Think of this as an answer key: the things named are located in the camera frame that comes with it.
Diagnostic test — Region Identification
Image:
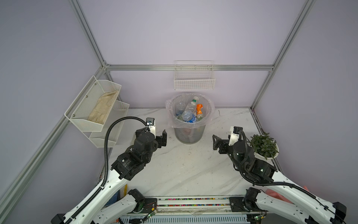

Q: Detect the red cap purple label bottle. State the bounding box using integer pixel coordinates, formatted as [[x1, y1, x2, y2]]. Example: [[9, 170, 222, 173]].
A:
[[183, 128, 195, 142]]

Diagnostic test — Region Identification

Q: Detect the blue label bottle top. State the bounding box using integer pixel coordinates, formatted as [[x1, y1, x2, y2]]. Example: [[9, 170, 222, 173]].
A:
[[181, 111, 197, 123]]

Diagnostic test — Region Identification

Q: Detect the blue label bottle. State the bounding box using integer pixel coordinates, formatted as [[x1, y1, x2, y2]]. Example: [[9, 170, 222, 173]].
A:
[[175, 100, 186, 116], [181, 111, 197, 123]]

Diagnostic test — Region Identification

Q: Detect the orange label bottle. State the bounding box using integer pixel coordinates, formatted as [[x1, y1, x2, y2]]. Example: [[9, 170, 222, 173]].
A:
[[196, 104, 204, 120]]

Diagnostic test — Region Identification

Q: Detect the clear bottle green cap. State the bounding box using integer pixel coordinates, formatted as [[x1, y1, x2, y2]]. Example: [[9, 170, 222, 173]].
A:
[[185, 96, 199, 113]]

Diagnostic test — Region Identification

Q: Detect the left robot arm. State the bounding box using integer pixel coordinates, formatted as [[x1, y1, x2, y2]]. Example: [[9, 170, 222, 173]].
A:
[[51, 116, 167, 224]]

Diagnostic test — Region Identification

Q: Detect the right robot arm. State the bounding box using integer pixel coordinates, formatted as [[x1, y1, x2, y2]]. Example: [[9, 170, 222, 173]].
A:
[[213, 133, 347, 224]]

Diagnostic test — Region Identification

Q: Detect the grey bin with plastic liner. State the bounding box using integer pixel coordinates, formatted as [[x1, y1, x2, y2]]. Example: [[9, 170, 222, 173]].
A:
[[165, 93, 215, 144]]

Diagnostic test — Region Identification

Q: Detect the potted green plant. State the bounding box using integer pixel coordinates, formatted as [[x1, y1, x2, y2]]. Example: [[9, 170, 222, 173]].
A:
[[249, 132, 279, 160]]

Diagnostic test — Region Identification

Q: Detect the pink watering can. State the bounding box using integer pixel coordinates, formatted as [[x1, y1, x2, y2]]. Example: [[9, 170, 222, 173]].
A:
[[266, 185, 311, 204]]

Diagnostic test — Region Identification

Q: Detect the blue dotted glove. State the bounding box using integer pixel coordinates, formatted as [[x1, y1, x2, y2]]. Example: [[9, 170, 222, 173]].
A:
[[105, 190, 121, 207]]

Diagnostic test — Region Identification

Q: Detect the white mesh two-tier shelf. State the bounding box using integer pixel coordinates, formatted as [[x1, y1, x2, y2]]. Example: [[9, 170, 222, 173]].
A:
[[64, 76, 130, 148]]

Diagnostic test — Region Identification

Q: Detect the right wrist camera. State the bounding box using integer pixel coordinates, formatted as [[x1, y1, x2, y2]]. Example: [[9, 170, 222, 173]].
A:
[[228, 126, 243, 146]]

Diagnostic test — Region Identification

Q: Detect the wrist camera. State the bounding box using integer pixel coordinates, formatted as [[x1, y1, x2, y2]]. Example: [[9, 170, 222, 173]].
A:
[[145, 118, 156, 136], [228, 126, 243, 146]]

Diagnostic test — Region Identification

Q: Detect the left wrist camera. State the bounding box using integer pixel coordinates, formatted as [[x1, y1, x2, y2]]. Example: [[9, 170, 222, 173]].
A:
[[145, 118, 156, 136]]

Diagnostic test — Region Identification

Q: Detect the white wire wall basket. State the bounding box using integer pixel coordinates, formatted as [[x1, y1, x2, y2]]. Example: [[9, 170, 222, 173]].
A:
[[174, 60, 216, 91]]

